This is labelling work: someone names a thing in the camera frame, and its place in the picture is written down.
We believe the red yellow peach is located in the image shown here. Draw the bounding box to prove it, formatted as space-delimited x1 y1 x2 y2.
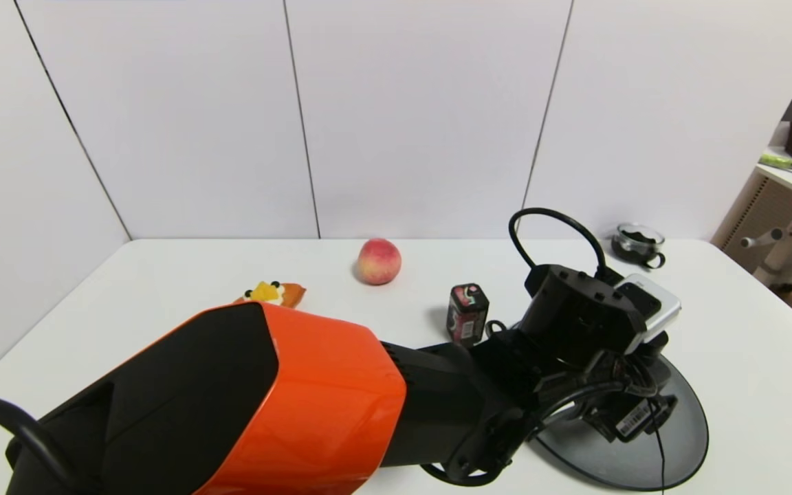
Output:
357 238 403 286

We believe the glass cup with dark contents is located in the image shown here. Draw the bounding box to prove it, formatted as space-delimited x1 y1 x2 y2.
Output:
611 223 666 270

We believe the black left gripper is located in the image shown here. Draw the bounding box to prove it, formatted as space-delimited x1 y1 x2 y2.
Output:
583 394 678 443

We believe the gray round plate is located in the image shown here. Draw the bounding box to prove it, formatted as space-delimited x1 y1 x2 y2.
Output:
529 354 710 492

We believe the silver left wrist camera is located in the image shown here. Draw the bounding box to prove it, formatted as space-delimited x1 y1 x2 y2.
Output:
615 273 683 355

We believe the small red black box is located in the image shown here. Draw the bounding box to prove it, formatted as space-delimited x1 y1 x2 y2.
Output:
446 283 490 348

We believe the white desk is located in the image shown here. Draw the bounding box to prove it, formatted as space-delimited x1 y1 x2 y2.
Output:
711 146 792 293

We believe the orange toast with fruit topping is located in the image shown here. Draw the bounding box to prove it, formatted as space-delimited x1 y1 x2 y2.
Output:
234 280 308 310

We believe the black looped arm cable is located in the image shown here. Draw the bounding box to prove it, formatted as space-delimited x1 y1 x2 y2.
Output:
508 207 609 281

